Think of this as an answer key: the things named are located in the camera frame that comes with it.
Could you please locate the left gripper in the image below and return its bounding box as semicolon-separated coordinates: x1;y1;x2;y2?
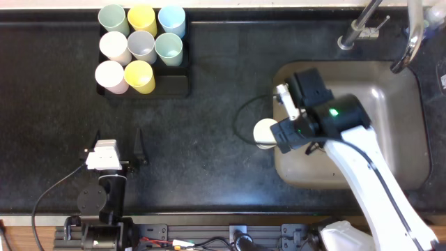
91;128;149;174

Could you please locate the pink cup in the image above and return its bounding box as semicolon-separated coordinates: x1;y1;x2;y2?
94;60;130;95

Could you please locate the yellow cup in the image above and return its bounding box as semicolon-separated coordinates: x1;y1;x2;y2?
123;60;156;95
127;4;158;38

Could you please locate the white cup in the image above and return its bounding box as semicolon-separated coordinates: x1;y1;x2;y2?
252;118;279;150
99;31;133;67

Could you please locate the black tray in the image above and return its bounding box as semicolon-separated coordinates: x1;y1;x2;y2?
96;8;192;99

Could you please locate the grey cup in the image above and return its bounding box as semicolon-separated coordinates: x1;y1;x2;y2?
127;30;157;66

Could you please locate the green cup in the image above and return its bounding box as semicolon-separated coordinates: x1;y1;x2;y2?
154;32;184;67
98;4;130;38

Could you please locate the blue cup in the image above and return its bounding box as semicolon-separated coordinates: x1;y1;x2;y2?
157;6;187;39

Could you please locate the steel sink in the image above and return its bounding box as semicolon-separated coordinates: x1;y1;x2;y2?
272;61;432;191

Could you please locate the steel tap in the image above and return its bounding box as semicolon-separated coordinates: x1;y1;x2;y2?
337;0;426;75

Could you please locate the black container with white label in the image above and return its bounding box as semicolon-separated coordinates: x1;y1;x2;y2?
435;59;446;97

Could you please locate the blue soap bottle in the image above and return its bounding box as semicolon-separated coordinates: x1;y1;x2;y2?
406;1;446;41

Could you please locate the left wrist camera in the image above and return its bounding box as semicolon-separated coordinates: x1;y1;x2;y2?
85;139;123;172

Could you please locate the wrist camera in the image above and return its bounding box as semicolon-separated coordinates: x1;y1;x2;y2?
85;139;123;172
272;83;301;121

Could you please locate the mounting rail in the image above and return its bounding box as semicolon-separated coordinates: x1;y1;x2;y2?
54;215;316;251

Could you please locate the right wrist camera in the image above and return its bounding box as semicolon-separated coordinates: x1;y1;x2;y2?
272;83;301;121

